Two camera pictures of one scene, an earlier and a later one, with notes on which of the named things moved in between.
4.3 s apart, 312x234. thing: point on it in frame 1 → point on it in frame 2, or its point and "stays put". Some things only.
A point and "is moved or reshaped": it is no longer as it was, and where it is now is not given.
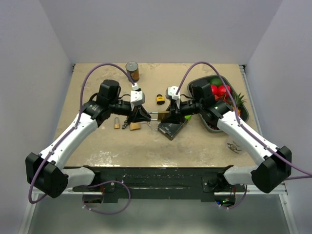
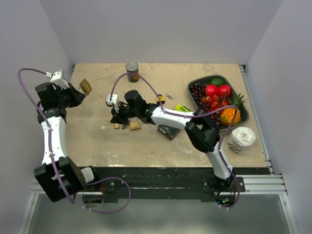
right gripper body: (176, 106) → (125, 113)
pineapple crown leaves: (239, 101) stays put
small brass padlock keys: (117, 125) stays put
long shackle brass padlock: (134, 126) stays put
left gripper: (138, 113) → (77, 97)
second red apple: (222, 91) stays put
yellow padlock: (160, 99) stays put
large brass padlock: (161, 115) is moved or reshaped
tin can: (132, 69) stays put
